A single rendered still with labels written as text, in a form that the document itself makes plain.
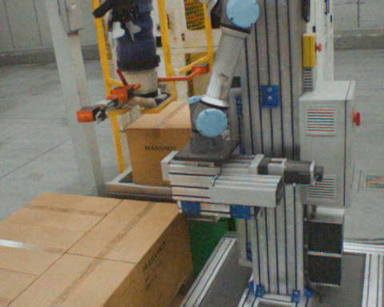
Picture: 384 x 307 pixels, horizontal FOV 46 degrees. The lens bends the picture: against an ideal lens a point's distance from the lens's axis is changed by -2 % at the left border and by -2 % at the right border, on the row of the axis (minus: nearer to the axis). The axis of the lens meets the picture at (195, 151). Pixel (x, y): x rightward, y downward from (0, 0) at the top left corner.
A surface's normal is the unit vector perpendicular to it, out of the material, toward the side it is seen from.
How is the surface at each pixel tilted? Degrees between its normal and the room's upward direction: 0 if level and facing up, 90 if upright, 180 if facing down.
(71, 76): 90
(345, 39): 90
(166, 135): 90
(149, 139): 90
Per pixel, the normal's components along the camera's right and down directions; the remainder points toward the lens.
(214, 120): 0.11, 0.44
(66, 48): -0.36, 0.36
